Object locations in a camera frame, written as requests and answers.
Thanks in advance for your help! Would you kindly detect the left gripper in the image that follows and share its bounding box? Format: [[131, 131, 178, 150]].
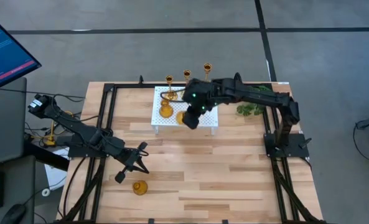
[[114, 142, 150, 184]]

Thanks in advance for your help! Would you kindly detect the amber ribbed glass candle holder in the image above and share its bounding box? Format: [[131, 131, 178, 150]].
[[158, 98, 174, 119], [132, 180, 149, 196], [175, 110, 187, 126]]

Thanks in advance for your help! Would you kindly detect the white perforated metal shelf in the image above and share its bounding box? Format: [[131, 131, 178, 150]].
[[151, 86, 219, 136]]

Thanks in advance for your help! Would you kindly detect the green leafy plant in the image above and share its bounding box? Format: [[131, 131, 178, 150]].
[[236, 84, 274, 118]]

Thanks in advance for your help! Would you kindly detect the white paper sheet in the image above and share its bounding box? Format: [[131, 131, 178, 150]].
[[44, 147, 68, 191]]

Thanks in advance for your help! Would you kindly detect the yellow clamp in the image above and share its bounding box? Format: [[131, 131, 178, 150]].
[[45, 121, 57, 147]]

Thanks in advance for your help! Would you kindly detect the black computer mouse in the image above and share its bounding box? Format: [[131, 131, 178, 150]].
[[0, 203, 27, 224]]

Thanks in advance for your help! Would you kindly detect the grey desk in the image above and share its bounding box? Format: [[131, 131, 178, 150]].
[[0, 77, 37, 224]]

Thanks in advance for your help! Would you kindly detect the computer monitor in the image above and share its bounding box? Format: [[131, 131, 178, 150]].
[[0, 12, 42, 96]]

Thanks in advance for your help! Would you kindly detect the black aluminium table frame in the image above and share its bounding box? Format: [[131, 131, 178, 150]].
[[58, 81, 327, 224]]

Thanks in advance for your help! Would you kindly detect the black floor cable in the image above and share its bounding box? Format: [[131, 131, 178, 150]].
[[353, 119, 369, 164]]

